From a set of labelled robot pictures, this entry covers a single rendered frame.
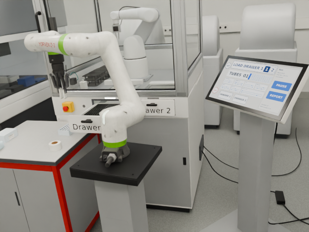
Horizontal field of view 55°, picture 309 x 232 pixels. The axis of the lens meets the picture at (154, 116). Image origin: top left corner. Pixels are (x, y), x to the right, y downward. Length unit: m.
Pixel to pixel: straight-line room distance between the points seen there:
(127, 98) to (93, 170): 0.42
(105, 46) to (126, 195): 0.78
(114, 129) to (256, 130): 0.81
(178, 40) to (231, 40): 3.16
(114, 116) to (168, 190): 1.01
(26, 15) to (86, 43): 1.28
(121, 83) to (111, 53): 0.16
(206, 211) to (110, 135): 1.22
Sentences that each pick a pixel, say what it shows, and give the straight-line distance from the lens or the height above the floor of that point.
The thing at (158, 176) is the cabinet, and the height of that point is 0.33.
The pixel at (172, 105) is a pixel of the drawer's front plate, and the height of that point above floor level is 0.89.
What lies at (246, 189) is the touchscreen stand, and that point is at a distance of 2.02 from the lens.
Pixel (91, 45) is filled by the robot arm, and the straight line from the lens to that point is 1.55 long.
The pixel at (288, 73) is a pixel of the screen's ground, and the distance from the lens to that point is 1.64.
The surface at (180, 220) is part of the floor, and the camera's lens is 2.37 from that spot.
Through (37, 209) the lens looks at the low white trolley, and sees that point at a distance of 2.04.
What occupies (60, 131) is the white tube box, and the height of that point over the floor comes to 0.79.
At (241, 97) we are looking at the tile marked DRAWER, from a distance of 1.70.
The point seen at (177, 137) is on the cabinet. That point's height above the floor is 0.65.
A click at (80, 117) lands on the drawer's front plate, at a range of 1.86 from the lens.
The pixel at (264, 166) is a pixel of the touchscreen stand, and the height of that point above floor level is 0.58.
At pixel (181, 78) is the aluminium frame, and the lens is 1.93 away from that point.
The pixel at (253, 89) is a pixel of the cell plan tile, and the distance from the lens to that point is 1.69.
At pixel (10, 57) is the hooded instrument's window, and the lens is 2.57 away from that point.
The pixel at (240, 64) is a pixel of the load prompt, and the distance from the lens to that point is 1.83.
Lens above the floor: 1.52
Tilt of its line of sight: 20 degrees down
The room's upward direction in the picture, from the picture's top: 5 degrees counter-clockwise
